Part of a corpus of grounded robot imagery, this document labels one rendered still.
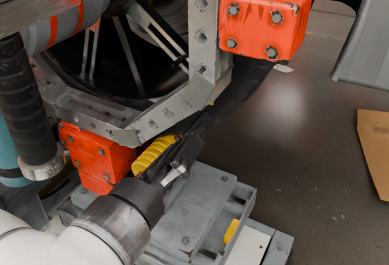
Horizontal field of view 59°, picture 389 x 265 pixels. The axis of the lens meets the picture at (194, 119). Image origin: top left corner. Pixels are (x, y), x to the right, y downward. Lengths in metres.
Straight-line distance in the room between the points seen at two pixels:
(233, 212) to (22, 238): 0.74
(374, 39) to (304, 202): 0.92
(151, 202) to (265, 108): 1.36
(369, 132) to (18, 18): 1.59
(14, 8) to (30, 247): 0.24
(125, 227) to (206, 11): 0.27
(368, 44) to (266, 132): 1.13
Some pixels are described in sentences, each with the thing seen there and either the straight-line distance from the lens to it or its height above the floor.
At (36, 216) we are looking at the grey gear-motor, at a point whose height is 0.09.
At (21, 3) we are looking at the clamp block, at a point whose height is 0.92.
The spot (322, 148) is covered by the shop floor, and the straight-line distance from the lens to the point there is 1.59.
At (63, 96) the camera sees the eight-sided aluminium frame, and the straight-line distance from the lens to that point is 0.76.
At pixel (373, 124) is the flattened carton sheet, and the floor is 0.02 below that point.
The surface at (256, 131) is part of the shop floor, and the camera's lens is 1.61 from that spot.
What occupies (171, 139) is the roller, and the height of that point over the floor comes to 0.54.
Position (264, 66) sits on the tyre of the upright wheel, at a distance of 0.53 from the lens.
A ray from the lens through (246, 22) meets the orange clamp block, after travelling 0.41.
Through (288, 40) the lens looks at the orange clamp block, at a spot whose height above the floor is 0.85.
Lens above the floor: 1.01
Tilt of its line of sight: 38 degrees down
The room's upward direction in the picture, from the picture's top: straight up
